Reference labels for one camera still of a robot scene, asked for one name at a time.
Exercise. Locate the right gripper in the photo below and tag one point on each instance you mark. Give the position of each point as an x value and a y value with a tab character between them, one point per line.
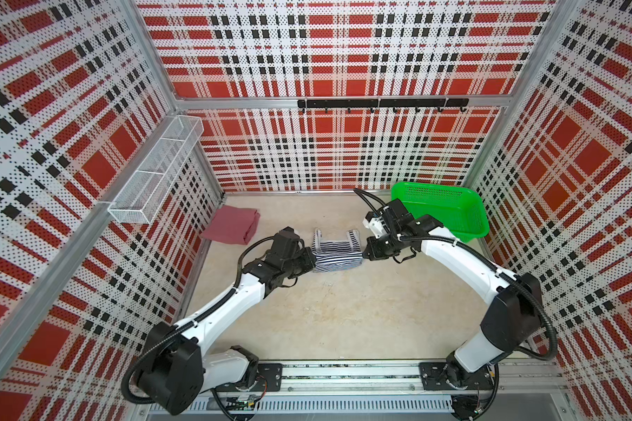
375	253

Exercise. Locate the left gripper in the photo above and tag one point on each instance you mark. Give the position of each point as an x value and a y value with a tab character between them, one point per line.
308	260

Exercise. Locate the striped tank top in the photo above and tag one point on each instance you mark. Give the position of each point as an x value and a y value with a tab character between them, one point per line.
337	255

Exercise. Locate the maroon tank top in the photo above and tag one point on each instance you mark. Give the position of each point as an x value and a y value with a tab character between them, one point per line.
233	226

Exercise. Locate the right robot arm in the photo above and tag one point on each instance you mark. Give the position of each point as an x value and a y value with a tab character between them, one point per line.
515	320

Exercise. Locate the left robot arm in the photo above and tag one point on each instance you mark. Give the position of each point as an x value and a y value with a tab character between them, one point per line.
176	364

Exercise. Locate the green plastic basket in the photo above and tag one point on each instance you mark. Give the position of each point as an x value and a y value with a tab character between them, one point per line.
460	210

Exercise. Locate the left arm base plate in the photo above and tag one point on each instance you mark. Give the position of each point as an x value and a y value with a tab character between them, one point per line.
258	378

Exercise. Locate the aluminium front rail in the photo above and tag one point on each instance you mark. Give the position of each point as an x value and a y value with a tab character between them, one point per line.
402	377

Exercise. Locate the black hook rail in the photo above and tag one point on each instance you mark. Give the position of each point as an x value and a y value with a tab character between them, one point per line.
416	103

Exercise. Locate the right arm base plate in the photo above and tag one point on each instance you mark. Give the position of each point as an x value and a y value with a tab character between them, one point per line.
438	376

